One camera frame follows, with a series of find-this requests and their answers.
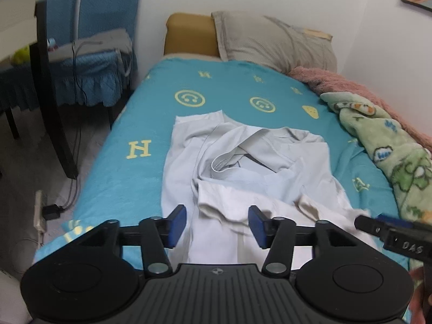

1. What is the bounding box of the light grey printed t-shirt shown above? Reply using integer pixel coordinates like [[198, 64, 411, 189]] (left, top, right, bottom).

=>
[[161, 111, 374, 265]]

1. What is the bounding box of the person's hand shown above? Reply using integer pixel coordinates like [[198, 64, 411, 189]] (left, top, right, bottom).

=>
[[409, 267, 426, 324]]

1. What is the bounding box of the teal patterned bed sheet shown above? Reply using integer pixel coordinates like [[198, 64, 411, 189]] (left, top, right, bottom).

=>
[[33, 57, 411, 321]]

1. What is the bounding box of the green cartoon fleece blanket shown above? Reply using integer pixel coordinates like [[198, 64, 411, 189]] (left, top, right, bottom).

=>
[[320, 92, 431, 224]]

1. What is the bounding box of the white floor power strip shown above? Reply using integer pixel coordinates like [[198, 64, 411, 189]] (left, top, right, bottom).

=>
[[33, 190, 46, 246]]

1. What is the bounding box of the pink fluffy blanket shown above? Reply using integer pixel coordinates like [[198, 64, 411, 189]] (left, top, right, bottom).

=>
[[288, 67, 432, 151]]

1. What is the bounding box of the grey cloth on chair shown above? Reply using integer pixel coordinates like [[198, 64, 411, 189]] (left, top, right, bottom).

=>
[[48, 29, 133, 62]]

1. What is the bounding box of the grey pillow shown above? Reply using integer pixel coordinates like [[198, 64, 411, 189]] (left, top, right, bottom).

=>
[[212, 11, 338, 74]]

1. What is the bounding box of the small plush toy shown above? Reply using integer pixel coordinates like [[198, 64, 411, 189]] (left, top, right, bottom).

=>
[[9, 36, 60, 67]]

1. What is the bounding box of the blue covered chair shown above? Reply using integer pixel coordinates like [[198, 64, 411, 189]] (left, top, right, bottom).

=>
[[47, 0, 139, 123]]

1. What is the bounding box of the black cable on chair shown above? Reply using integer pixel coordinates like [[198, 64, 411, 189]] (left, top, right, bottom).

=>
[[69, 39, 104, 109]]

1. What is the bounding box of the white desk black frame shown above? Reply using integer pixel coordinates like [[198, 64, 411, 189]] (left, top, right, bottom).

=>
[[1, 0, 78, 180]]

